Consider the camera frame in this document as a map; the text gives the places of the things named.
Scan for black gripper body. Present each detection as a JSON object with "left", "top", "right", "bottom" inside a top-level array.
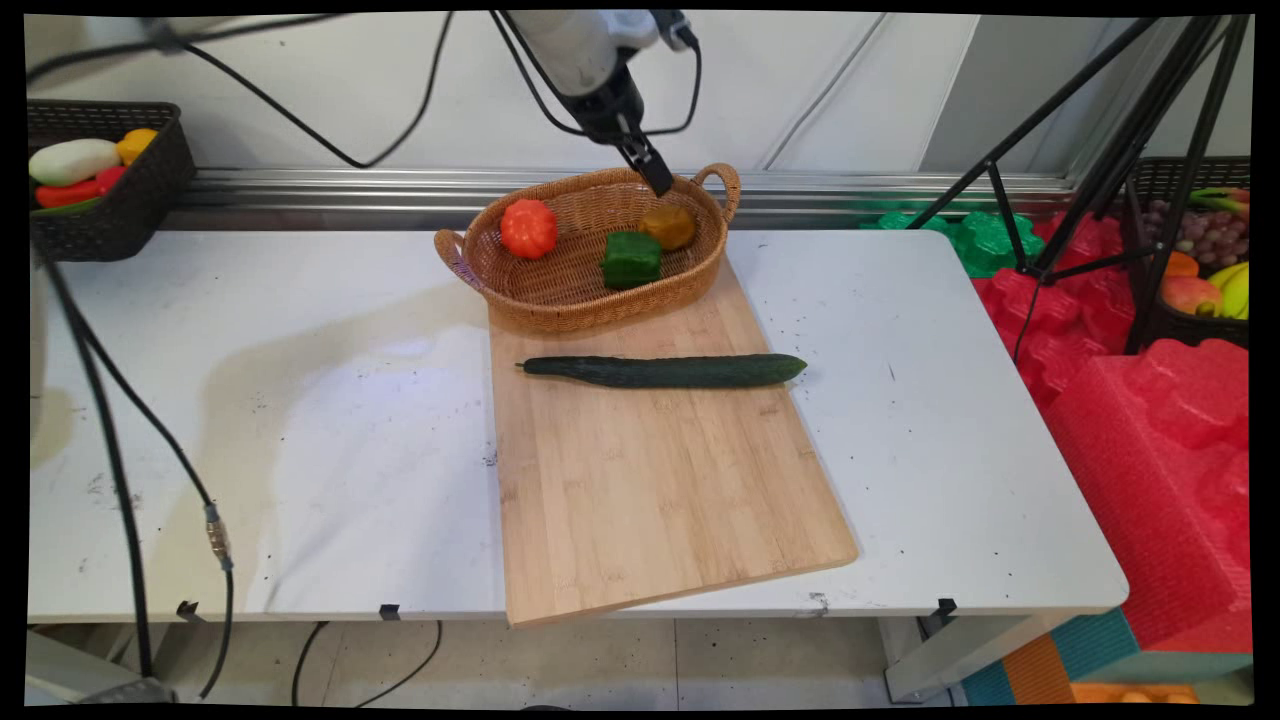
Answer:
[{"left": 570, "top": 68, "right": 648, "bottom": 146}]

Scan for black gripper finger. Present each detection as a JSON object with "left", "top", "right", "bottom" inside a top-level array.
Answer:
[
  {"left": 627, "top": 124, "right": 678, "bottom": 197},
  {"left": 612, "top": 130, "right": 669, "bottom": 198}
]

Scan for dark green cucumber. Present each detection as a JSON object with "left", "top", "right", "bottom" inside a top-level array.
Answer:
[{"left": 516, "top": 353, "right": 809, "bottom": 391}]

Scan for green toy pepper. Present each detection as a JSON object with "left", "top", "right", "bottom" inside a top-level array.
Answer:
[{"left": 601, "top": 231, "right": 664, "bottom": 291}]

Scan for brown wicker basket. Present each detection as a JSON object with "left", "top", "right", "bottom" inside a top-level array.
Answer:
[{"left": 433, "top": 163, "right": 743, "bottom": 336}]

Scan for bamboo cutting board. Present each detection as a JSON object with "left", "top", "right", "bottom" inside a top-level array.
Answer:
[{"left": 488, "top": 250, "right": 861, "bottom": 629}]

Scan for green foam packing tray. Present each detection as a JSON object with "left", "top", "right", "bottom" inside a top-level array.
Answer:
[{"left": 862, "top": 205, "right": 1047, "bottom": 279}]

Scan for red foam packing tray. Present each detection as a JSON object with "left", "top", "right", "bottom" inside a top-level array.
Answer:
[
  {"left": 972, "top": 212, "right": 1136, "bottom": 406},
  {"left": 1040, "top": 338, "right": 1253, "bottom": 656}
]

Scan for black plastic fruit basket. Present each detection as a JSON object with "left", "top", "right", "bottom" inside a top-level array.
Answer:
[{"left": 1125, "top": 155, "right": 1251, "bottom": 351}]

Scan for black plastic vegetable basket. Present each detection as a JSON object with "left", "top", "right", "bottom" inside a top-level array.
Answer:
[{"left": 28, "top": 100, "right": 198, "bottom": 264}]

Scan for white toy radish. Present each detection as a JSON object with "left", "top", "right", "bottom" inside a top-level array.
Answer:
[{"left": 28, "top": 138, "right": 123, "bottom": 188}]

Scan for red toy chili pepper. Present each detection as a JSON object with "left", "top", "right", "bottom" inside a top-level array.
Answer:
[{"left": 35, "top": 165, "right": 129, "bottom": 210}]

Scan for red yellow toy peach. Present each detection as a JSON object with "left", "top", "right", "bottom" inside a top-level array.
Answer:
[{"left": 1160, "top": 275, "right": 1223, "bottom": 318}]

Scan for purple toy grapes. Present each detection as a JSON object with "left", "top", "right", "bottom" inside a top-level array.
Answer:
[{"left": 1145, "top": 200, "right": 1251, "bottom": 269}]

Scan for green red toy fruit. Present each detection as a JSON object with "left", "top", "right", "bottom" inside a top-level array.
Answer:
[{"left": 1188, "top": 186, "right": 1251, "bottom": 217}]

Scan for grey metal table leg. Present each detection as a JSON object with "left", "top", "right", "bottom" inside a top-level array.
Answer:
[
  {"left": 25, "top": 626, "right": 206, "bottom": 706},
  {"left": 880, "top": 612, "right": 1053, "bottom": 704}
]

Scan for yellow toy banana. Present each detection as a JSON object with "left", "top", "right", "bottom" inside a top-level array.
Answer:
[{"left": 1207, "top": 262, "right": 1251, "bottom": 321}]

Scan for teal orange foam mat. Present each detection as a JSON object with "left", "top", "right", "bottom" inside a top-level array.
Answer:
[{"left": 960, "top": 606, "right": 1253, "bottom": 706}]

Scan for black camera cable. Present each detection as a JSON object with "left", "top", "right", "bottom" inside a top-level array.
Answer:
[{"left": 488, "top": 10, "right": 703, "bottom": 141}]

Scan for white ribbed camera mount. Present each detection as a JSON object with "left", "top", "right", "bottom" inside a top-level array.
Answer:
[{"left": 605, "top": 10, "right": 663, "bottom": 49}]

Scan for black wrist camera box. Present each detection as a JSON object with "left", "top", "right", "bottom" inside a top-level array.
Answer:
[{"left": 650, "top": 10, "right": 697, "bottom": 51}]

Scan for aluminium wall rail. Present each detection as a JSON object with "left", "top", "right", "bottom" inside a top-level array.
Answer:
[{"left": 160, "top": 168, "right": 1093, "bottom": 233}]

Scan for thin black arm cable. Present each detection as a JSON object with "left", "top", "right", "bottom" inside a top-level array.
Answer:
[{"left": 28, "top": 12, "right": 456, "bottom": 171}]

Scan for black camera tripod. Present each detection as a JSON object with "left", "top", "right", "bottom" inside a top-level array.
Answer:
[{"left": 905, "top": 14, "right": 1256, "bottom": 356}]

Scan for black floor cable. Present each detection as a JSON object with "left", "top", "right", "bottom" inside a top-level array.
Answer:
[
  {"left": 355, "top": 620, "right": 446, "bottom": 709},
  {"left": 291, "top": 620, "right": 331, "bottom": 707}
]

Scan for black cable with metal connector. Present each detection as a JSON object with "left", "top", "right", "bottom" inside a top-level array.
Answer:
[{"left": 55, "top": 295, "right": 235, "bottom": 699}]

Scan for thick black cable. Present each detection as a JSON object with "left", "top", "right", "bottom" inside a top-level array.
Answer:
[{"left": 35, "top": 250, "right": 154, "bottom": 681}]

